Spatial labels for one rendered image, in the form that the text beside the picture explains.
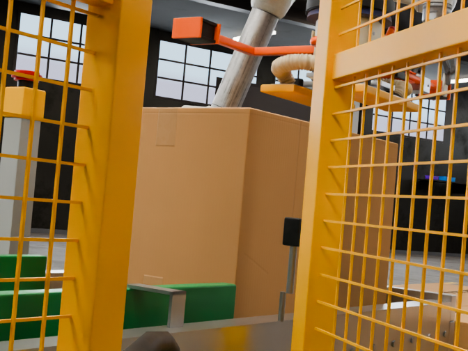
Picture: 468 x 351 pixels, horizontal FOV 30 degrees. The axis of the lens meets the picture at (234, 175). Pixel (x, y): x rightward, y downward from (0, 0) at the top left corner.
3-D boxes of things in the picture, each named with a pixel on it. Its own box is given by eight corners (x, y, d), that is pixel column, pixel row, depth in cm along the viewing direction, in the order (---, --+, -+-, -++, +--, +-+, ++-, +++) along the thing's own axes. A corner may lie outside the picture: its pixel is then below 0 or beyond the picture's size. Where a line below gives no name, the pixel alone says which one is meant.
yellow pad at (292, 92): (293, 92, 213) (295, 71, 213) (259, 92, 219) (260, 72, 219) (355, 111, 241) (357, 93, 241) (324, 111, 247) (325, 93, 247)
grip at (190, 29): (199, 37, 209) (201, 16, 209) (170, 38, 214) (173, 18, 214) (219, 44, 216) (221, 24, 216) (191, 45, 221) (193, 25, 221)
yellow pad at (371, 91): (364, 92, 202) (365, 70, 203) (326, 92, 208) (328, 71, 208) (420, 112, 230) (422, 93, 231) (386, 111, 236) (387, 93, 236)
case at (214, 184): (230, 331, 155) (250, 107, 156) (75, 301, 179) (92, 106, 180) (385, 315, 203) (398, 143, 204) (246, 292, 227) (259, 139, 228)
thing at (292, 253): (291, 324, 136) (299, 218, 137) (274, 321, 138) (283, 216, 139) (299, 323, 138) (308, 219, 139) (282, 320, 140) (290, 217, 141)
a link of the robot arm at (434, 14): (446, 1, 269) (444, 20, 269) (456, 8, 276) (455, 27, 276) (418, 3, 274) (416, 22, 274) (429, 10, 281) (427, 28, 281)
